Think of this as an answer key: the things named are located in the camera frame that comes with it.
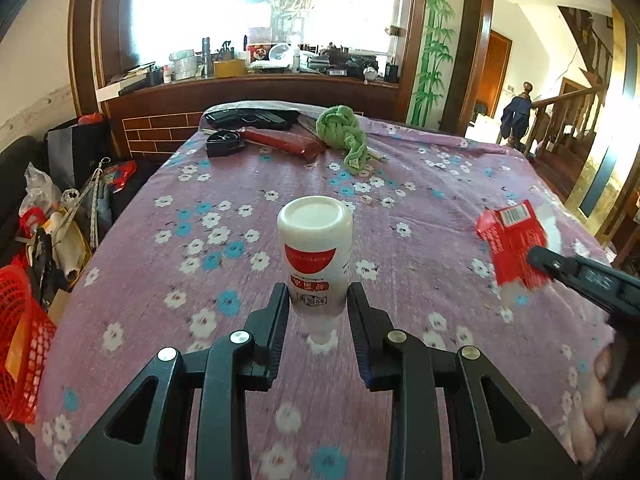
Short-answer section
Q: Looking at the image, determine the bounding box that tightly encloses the wooden brick-pattern counter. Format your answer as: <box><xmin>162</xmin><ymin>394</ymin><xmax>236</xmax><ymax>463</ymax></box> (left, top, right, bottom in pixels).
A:
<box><xmin>97</xmin><ymin>72</ymin><xmax>401</xmax><ymax>161</ymax></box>

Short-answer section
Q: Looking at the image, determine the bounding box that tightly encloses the red plastic item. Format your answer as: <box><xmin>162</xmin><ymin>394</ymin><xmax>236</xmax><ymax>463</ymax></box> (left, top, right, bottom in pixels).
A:
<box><xmin>20</xmin><ymin>207</ymin><xmax>45</xmax><ymax>235</ymax></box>

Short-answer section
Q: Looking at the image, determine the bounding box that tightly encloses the red torn carton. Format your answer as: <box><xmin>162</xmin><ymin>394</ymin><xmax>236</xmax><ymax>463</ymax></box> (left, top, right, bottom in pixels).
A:
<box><xmin>475</xmin><ymin>199</ymin><xmax>563</xmax><ymax>301</ymax></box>

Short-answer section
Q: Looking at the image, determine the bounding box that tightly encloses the patterned strap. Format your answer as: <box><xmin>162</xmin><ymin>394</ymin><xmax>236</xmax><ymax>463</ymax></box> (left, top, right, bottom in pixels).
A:
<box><xmin>82</xmin><ymin>157</ymin><xmax>108</xmax><ymax>251</ymax></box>

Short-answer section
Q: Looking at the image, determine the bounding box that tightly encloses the yellow white shopping bag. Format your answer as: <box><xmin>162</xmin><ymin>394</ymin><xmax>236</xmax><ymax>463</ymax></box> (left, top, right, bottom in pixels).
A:
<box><xmin>47</xmin><ymin>210</ymin><xmax>93</xmax><ymax>286</ymax></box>

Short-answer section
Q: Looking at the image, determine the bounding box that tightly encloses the person's right hand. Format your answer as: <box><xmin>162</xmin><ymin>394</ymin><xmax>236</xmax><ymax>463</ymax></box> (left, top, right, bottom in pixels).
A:
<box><xmin>565</xmin><ymin>345</ymin><xmax>635</xmax><ymax>465</ymax></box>

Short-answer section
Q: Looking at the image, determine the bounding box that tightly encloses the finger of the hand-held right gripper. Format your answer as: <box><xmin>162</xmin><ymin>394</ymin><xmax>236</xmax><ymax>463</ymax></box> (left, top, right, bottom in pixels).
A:
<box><xmin>526</xmin><ymin>245</ymin><xmax>640</xmax><ymax>311</ymax></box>

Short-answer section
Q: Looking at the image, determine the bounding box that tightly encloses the green cloth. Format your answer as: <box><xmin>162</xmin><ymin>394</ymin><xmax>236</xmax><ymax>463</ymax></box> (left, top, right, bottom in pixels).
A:
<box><xmin>316</xmin><ymin>105</ymin><xmax>381</xmax><ymax>176</ymax></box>

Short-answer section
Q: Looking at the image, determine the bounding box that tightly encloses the clutter of bottles and boxes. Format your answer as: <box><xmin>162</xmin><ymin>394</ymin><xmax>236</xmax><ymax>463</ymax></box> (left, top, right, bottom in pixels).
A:
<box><xmin>120</xmin><ymin>35</ymin><xmax>401</xmax><ymax>85</ymax></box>

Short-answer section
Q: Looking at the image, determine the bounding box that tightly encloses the red printed plastic bag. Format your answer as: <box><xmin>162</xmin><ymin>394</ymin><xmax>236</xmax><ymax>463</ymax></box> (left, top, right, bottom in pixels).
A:
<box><xmin>106</xmin><ymin>160</ymin><xmax>138</xmax><ymax>195</ymax></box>

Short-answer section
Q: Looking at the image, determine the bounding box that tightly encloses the white plastic bottle red label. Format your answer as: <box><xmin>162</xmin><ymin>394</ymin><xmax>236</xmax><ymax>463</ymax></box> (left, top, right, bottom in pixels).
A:
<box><xmin>276</xmin><ymin>196</ymin><xmax>354</xmax><ymax>356</ymax></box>

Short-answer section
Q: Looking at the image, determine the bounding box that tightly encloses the bamboo wall painting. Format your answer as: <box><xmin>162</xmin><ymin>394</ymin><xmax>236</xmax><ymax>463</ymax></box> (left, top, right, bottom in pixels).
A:
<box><xmin>407</xmin><ymin>0</ymin><xmax>458</xmax><ymax>126</ymax></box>

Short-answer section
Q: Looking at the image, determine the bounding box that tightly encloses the brown cardboard box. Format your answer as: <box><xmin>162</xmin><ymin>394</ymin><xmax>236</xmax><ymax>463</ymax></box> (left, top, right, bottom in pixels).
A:
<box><xmin>47</xmin><ymin>290</ymin><xmax>71</xmax><ymax>326</ymax></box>

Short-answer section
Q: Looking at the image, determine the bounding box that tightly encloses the black car key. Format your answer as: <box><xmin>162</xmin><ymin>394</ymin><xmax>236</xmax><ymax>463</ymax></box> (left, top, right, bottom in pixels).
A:
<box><xmin>206</xmin><ymin>130</ymin><xmax>247</xmax><ymax>158</ymax></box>

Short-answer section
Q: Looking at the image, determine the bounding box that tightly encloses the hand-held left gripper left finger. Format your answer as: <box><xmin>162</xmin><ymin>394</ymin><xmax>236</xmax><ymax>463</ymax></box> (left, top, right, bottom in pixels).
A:
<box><xmin>55</xmin><ymin>282</ymin><xmax>291</xmax><ymax>480</ymax></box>

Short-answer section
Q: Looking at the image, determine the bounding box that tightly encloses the purple floral tablecloth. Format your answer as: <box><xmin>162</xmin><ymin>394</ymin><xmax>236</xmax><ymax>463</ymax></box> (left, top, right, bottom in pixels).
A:
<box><xmin>30</xmin><ymin>102</ymin><xmax>631</xmax><ymax>480</ymax></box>

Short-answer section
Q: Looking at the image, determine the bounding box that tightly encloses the red plastic mesh basket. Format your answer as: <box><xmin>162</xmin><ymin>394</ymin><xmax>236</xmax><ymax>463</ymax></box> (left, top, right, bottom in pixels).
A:
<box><xmin>0</xmin><ymin>265</ymin><xmax>58</xmax><ymax>423</ymax></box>

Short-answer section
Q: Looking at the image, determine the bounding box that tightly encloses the tan cardboard box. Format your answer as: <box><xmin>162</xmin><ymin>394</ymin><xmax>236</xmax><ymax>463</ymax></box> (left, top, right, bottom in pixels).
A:
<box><xmin>214</xmin><ymin>59</ymin><xmax>247</xmax><ymax>78</ymax></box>

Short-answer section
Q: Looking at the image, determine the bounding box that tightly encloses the black paper bag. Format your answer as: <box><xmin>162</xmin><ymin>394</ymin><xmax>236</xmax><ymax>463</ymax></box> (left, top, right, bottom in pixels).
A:
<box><xmin>47</xmin><ymin>119</ymin><xmax>111</xmax><ymax>188</ymax></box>

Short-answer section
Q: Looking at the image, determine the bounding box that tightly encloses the wooden door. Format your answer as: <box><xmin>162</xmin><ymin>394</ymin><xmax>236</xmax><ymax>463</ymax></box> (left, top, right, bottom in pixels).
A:
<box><xmin>475</xmin><ymin>30</ymin><xmax>513</xmax><ymax>121</ymax></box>

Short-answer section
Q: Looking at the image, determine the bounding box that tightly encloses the clear plastic bag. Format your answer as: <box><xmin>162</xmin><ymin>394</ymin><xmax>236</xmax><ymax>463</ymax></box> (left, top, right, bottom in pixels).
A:
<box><xmin>20</xmin><ymin>162</ymin><xmax>63</xmax><ymax>216</ymax></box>

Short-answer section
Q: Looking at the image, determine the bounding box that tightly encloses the white flat box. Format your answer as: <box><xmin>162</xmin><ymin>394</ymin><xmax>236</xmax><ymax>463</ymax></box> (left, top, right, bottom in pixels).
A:
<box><xmin>96</xmin><ymin>77</ymin><xmax>151</xmax><ymax>103</ymax></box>

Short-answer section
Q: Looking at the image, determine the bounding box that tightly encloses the black sofa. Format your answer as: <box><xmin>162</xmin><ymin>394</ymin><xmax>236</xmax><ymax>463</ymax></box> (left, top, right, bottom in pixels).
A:
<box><xmin>0</xmin><ymin>135</ymin><xmax>51</xmax><ymax>261</ymax></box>

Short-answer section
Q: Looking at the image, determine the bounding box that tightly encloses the red pouch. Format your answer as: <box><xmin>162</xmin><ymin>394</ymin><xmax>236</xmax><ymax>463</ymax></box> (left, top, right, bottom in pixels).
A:
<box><xmin>240</xmin><ymin>127</ymin><xmax>328</xmax><ymax>161</ymax></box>

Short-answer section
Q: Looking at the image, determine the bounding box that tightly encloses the dark blue jacket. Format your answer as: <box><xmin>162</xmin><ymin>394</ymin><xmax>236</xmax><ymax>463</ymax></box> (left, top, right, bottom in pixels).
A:
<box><xmin>500</xmin><ymin>92</ymin><xmax>533</xmax><ymax>143</ymax></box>

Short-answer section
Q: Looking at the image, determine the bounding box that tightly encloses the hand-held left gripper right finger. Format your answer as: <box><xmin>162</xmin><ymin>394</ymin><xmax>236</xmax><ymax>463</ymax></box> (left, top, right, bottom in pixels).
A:
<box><xmin>348</xmin><ymin>282</ymin><xmax>583</xmax><ymax>480</ymax></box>

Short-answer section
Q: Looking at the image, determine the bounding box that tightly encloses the wooden stair railing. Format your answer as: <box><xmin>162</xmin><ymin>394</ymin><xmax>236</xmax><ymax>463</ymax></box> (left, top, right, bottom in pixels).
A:
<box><xmin>520</xmin><ymin>80</ymin><xmax>608</xmax><ymax>196</ymax></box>

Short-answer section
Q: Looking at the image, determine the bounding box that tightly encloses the black wallet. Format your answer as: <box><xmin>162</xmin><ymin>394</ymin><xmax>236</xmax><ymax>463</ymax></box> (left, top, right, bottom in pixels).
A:
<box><xmin>205</xmin><ymin>107</ymin><xmax>301</xmax><ymax>132</ymax></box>

